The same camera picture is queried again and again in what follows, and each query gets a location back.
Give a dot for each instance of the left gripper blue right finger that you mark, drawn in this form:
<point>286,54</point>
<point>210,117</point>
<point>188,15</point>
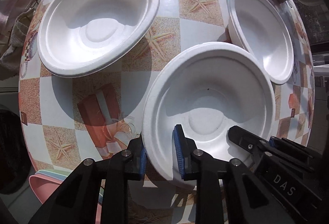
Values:
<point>184,148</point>

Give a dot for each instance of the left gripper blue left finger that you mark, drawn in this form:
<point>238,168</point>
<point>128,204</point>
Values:
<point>137,159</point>

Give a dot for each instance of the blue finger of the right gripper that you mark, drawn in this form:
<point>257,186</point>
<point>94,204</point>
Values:
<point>275,142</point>
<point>254,145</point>

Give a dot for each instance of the white foam bowl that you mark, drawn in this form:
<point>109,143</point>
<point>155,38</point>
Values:
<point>208,88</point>
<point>80,37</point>
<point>257,27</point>

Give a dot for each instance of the green square plate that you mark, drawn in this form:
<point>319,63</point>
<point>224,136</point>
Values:
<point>61,175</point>

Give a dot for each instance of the pink square plate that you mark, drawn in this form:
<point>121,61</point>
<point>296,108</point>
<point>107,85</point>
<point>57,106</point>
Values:
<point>43,186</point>

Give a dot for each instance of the white washing machine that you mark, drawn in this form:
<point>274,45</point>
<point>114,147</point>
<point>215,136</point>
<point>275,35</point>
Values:
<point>18,202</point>

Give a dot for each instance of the cream knitted towel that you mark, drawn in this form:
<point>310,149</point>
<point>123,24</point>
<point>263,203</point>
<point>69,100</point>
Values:
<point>11,57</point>

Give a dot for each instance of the pink towel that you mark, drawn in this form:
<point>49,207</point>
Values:
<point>10,10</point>

